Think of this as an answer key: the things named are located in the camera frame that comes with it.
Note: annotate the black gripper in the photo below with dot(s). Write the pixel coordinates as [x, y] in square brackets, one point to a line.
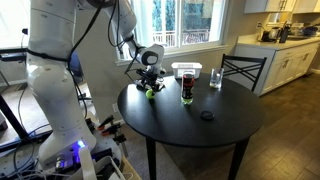
[149, 75]

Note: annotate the yellow-green tennis ball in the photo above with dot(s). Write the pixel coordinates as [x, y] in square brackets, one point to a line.
[150, 94]

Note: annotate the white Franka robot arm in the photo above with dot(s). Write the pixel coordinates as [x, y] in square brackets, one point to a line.
[53, 76]

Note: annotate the robot base platform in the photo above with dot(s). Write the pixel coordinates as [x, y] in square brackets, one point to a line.
[110, 160]

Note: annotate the white plastic basket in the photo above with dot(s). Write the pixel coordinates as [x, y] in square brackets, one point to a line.
[186, 69]

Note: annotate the round black can lid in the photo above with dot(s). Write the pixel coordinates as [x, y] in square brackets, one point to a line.
[207, 115]

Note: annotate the clear glass mug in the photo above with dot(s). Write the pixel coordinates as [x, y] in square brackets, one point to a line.
[216, 78]

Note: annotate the white framed window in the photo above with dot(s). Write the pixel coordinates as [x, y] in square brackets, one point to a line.
[181, 23]

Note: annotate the round black wooden table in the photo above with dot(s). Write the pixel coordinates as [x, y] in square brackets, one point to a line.
[151, 156]

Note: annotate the silver kettle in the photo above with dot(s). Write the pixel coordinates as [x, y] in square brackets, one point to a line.
[274, 33]

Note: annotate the white kitchen counter cabinet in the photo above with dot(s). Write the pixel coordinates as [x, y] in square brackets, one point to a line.
[283, 63]

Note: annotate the black metal stand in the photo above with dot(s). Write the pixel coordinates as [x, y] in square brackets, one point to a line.
[11, 116]

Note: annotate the black coffee maker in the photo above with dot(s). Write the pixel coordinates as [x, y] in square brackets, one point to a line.
[284, 32]

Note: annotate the white wall outlet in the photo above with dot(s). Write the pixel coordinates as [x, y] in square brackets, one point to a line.
[115, 107]

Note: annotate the white upper wall cabinets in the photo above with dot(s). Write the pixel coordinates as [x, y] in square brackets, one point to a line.
[280, 5]

